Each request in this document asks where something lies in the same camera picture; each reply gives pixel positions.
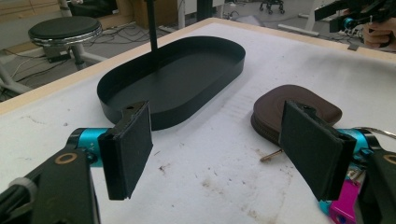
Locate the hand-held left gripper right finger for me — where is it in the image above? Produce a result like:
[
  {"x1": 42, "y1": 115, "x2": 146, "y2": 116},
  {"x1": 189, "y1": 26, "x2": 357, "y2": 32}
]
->
[{"x1": 278, "y1": 100, "x2": 358, "y2": 202}]

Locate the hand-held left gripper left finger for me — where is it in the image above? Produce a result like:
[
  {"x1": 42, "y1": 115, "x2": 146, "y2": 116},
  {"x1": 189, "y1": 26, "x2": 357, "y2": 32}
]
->
[{"x1": 97, "y1": 101, "x2": 154, "y2": 201}]

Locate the brown leather zip pouch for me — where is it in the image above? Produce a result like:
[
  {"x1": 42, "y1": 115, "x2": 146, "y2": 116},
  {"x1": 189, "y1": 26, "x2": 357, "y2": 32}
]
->
[{"x1": 250, "y1": 84, "x2": 344, "y2": 162}]

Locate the black oval metal tray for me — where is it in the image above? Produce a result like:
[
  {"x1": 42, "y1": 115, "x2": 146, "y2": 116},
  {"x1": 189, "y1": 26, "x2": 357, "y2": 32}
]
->
[{"x1": 96, "y1": 35, "x2": 247, "y2": 132}]

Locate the office chair wheel base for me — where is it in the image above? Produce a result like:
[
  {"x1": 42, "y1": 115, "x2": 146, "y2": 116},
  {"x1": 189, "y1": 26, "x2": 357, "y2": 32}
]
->
[{"x1": 259, "y1": 0, "x2": 286, "y2": 15}]

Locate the white foam mat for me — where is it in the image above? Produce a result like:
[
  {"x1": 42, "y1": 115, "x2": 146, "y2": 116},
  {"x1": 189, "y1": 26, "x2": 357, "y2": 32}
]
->
[{"x1": 0, "y1": 22, "x2": 396, "y2": 224}]

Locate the black T-shaped stand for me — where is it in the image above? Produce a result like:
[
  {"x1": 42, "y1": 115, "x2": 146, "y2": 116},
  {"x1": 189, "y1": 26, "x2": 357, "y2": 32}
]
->
[{"x1": 146, "y1": 0, "x2": 159, "y2": 52}]

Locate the black round stool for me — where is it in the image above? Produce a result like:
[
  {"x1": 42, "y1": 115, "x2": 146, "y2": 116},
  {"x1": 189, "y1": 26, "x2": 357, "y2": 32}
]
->
[{"x1": 27, "y1": 15, "x2": 108, "y2": 71}]

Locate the white desk leg frame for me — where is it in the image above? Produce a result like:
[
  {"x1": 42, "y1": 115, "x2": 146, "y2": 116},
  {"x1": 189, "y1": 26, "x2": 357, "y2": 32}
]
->
[{"x1": 177, "y1": 0, "x2": 188, "y2": 30}]

